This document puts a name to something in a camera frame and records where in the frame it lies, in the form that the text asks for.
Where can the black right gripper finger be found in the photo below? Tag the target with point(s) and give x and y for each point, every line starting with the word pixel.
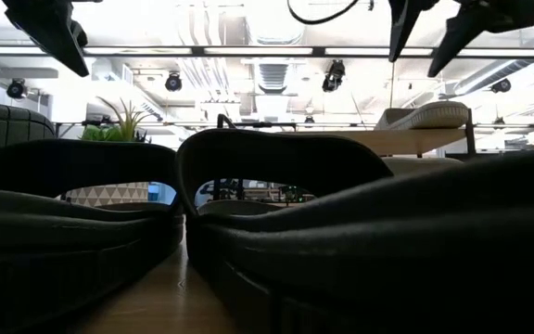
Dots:
pixel 461 32
pixel 401 23

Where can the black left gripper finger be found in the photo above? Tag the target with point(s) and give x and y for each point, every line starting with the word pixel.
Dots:
pixel 65 28
pixel 30 28

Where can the black ceiling spotlight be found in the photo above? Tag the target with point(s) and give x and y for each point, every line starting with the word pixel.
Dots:
pixel 173 82
pixel 16 88
pixel 334 76
pixel 501 86

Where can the green plant in patterned pot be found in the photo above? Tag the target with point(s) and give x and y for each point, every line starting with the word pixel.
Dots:
pixel 105 134

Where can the long ceiling light bar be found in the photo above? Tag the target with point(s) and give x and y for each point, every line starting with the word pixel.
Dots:
pixel 258 51

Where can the wooden shelf with black frame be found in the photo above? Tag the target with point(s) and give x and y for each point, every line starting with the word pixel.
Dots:
pixel 410 141

